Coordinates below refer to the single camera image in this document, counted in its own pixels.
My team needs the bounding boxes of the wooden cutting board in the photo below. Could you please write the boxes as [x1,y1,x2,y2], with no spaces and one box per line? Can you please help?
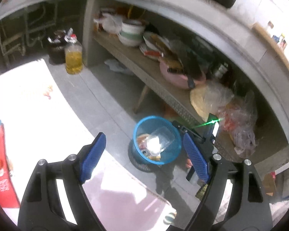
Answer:
[251,23,289,73]

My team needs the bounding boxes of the perforated metal shelf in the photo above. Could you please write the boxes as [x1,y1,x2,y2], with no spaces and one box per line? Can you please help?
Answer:
[92,32,242,162]

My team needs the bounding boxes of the white plastic bag on shelf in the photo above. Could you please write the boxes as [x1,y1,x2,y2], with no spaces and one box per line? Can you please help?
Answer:
[93,13,124,34]

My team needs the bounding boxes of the stacked white bowls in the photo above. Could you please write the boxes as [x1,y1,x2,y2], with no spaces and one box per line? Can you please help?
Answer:
[118,19,145,48]

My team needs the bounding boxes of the red clear plastic bag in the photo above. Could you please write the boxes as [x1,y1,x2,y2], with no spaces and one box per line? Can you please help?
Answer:
[218,91,257,159]

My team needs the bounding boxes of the cooking oil bottle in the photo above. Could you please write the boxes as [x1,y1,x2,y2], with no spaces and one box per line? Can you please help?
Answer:
[65,34,83,74]

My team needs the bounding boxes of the blue plastic waste basket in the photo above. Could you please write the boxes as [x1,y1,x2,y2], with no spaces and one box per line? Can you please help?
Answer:
[131,116,182,165]

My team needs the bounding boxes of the person right hand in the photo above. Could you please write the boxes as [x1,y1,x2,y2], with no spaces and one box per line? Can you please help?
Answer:
[186,159,193,169]

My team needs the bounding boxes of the red snack packet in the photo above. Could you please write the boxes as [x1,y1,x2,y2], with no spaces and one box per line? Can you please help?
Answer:
[0,121,20,209]

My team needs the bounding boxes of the dark pot under counter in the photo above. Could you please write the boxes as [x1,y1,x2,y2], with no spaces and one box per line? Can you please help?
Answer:
[47,30,67,64]

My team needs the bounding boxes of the pink basin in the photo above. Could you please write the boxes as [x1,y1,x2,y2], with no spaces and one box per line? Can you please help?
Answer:
[159,57,206,90]

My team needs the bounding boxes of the clear printed plastic bag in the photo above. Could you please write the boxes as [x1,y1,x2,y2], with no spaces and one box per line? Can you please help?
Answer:
[144,126,175,157]

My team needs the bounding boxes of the yellow plastic bag on shelf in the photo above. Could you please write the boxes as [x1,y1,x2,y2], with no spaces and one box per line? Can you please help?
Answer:
[189,81,234,121]

